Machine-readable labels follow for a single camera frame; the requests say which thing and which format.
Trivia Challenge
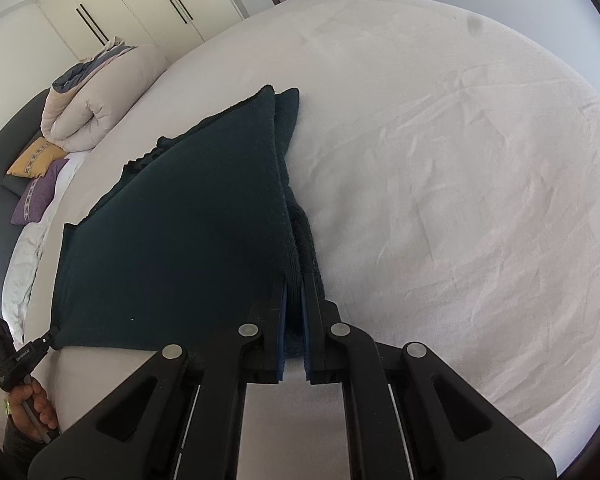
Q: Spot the white sheeted bed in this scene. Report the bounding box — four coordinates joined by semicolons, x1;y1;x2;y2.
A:
0;0;600;467

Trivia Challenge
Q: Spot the person's left hand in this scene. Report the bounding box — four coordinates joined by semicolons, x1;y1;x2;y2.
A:
7;374;61;433

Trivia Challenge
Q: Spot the dark green sweater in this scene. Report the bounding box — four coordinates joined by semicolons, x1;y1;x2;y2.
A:
50;84;332;362

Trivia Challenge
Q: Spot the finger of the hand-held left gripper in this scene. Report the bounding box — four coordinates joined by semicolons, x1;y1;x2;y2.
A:
30;326;62;353

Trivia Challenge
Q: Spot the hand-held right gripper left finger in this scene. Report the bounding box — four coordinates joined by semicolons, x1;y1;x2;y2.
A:
27;279;288;480

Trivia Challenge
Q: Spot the purple patterned pillow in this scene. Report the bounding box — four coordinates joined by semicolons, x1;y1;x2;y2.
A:
10;158;71;225

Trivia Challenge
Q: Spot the folded beige duvet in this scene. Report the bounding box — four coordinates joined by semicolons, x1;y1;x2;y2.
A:
40;36;174;154

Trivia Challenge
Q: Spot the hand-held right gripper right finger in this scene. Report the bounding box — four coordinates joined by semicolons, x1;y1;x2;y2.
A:
301;271;557;480

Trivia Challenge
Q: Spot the grey cable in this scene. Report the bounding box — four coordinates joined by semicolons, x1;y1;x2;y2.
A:
22;394;57;444

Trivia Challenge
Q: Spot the yellow patterned pillow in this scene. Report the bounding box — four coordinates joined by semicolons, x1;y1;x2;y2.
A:
6;135;70;180

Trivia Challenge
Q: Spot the grey padded headboard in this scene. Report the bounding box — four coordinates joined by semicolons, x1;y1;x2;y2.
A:
0;87;52;322

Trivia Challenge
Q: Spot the person's left forearm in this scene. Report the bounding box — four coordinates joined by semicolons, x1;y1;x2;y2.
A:
2;412;56;480

